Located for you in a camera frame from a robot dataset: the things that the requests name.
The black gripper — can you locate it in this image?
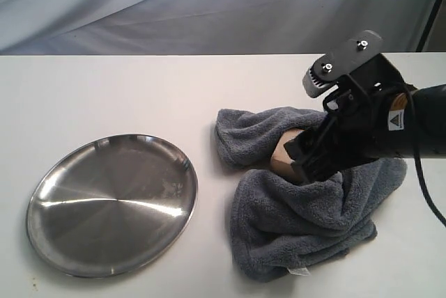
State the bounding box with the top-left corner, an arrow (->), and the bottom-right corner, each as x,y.
284,89 -> 387,182

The grey fleece towel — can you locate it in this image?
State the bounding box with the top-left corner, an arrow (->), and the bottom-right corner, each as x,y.
215,107 -> 407,282

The round stainless steel plate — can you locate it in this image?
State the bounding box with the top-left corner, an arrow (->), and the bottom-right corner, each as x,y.
25,134 -> 198,279

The white backdrop sheet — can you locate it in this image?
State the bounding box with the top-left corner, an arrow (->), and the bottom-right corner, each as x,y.
1,0 -> 434,54

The black backdrop stand pole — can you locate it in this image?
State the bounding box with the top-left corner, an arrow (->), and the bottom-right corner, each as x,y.
415,0 -> 444,53

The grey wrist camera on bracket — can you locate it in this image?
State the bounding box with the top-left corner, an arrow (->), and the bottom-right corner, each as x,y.
302,30 -> 403,102

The wooden block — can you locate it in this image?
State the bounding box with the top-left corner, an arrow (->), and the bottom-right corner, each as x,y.
270,128 -> 303,185

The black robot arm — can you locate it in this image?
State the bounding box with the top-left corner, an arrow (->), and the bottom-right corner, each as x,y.
284,85 -> 445,182

